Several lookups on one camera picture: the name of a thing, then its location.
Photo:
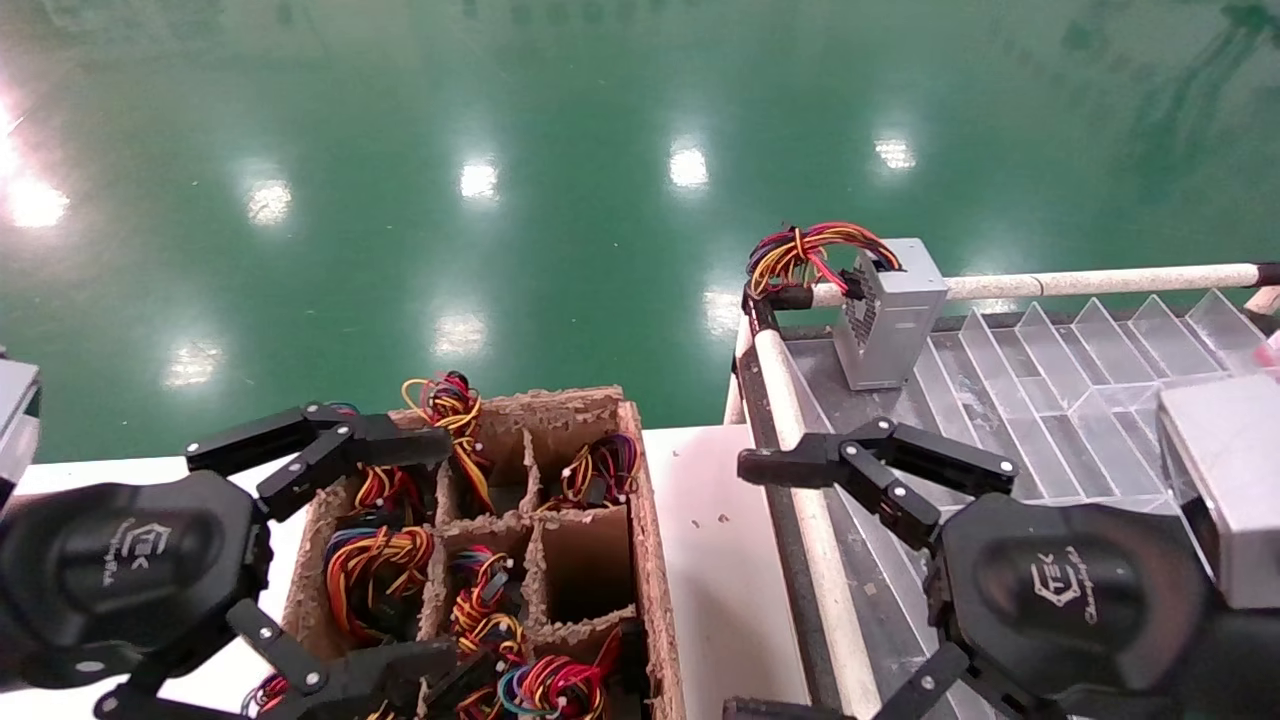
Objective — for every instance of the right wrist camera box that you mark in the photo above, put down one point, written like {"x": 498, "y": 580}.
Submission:
{"x": 1230, "y": 480}

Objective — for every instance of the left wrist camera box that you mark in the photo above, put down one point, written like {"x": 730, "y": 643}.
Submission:
{"x": 15, "y": 410}

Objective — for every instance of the cardboard divider box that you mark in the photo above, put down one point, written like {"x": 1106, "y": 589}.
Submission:
{"x": 590, "y": 570}

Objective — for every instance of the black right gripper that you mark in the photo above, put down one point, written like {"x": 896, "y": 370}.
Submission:
{"x": 1070, "y": 600}

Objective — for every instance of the clear acrylic divider tray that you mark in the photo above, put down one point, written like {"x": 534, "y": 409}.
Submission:
{"x": 1060, "y": 400}

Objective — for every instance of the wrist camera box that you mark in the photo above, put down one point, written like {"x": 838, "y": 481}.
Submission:
{"x": 1230, "y": 480}
{"x": 15, "y": 410}

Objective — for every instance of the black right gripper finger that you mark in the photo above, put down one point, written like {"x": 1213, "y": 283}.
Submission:
{"x": 800, "y": 462}

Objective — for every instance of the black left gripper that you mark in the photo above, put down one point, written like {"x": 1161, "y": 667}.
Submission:
{"x": 120, "y": 570}

